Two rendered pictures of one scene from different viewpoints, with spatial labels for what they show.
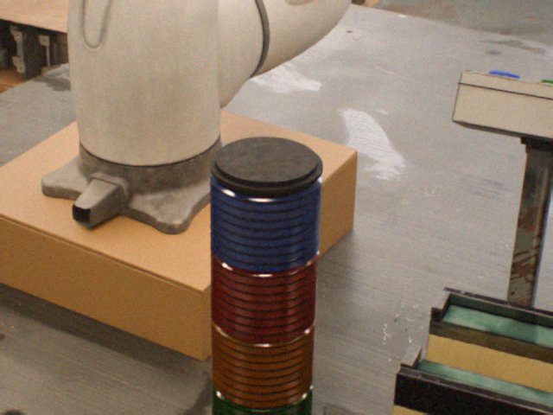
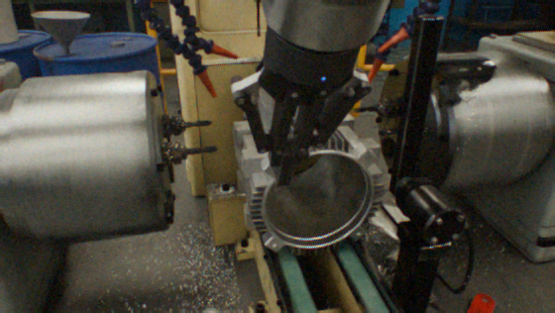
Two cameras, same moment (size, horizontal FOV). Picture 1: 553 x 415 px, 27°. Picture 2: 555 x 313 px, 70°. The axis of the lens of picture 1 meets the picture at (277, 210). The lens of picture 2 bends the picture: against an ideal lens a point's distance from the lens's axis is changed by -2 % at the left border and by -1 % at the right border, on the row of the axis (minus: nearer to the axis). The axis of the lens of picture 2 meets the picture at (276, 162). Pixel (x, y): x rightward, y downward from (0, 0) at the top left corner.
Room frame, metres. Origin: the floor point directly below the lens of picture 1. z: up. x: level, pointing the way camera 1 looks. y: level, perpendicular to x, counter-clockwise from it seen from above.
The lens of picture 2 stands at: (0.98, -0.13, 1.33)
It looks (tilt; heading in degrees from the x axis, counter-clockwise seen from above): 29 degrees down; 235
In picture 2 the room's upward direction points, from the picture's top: straight up
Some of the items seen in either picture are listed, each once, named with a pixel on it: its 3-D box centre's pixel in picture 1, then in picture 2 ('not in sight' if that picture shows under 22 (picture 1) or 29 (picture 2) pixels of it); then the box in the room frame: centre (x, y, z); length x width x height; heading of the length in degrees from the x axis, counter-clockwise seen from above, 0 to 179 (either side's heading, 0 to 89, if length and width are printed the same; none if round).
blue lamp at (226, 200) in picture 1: (265, 208); not in sight; (0.54, 0.01, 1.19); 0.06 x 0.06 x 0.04
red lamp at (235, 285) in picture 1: (263, 279); not in sight; (0.54, 0.01, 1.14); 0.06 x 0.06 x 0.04
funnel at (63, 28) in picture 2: not in sight; (67, 40); (0.69, -2.27, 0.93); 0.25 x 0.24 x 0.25; 60
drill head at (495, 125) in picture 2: not in sight; (468, 122); (0.31, -0.48, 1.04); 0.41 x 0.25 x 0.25; 158
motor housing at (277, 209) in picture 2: not in sight; (301, 167); (0.64, -0.56, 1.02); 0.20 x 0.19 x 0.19; 67
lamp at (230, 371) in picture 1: (263, 345); not in sight; (0.54, 0.01, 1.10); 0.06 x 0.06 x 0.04
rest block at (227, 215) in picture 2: not in sight; (227, 211); (0.69, -0.71, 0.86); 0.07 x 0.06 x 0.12; 158
